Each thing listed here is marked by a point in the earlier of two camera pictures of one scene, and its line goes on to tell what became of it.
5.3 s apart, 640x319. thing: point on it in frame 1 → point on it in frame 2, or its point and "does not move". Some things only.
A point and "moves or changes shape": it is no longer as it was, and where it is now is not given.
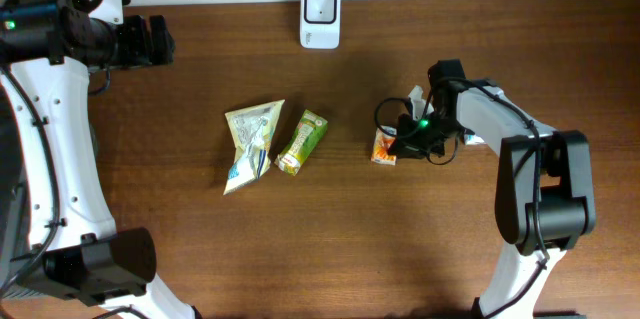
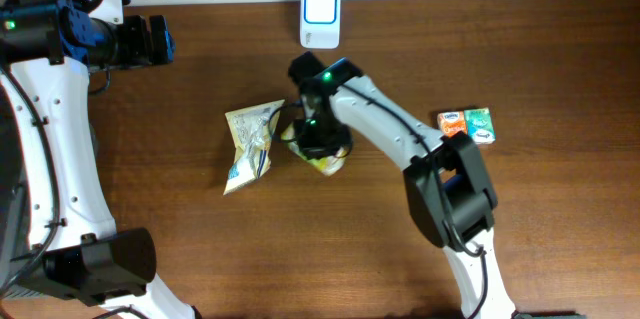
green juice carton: x=308 y=133 moves or changes shape
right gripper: x=406 y=148 → x=337 y=142
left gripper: x=146 y=53 does not move
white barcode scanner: x=320 y=16 does not move
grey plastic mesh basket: x=14 y=229 does not move
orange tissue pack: x=382 y=144 moves or changes shape
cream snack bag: x=252 y=130 does not move
